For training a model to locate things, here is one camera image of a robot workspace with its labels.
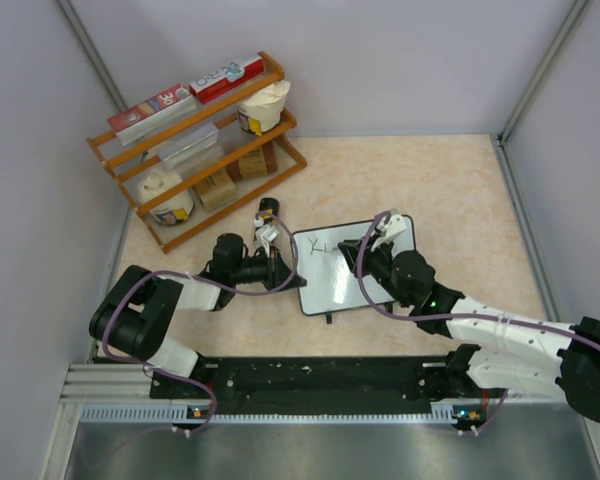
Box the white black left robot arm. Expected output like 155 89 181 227
89 233 307 397

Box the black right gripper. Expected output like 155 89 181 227
339 232 412 308

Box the aluminium frame rail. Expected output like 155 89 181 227
60 363 152 403

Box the black framed whiteboard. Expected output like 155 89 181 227
290 214 416 325

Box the white paper bag right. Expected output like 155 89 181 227
237 80 291 136

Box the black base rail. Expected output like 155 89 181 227
149 355 486 415

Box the red white foil box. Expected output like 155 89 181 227
188 54 265 104

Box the clear plastic box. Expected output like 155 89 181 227
157 123 219 168

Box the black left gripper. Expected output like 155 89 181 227
231 245 306 292

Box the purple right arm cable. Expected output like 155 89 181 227
354 210 600 436

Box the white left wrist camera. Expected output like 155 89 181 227
253 212 280 256

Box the red grey wrap box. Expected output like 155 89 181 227
107 83 198 146

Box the orange wooden shelf rack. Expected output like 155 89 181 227
87 52 307 252

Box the white slotted cable duct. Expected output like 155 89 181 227
81 398 486 426

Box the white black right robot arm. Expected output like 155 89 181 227
337 240 600 423

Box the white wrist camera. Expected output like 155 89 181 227
253 212 280 256
371 209 407 252

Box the black yellow drink can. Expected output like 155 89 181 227
254 197 280 236

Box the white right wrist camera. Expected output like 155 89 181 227
371 209 407 252

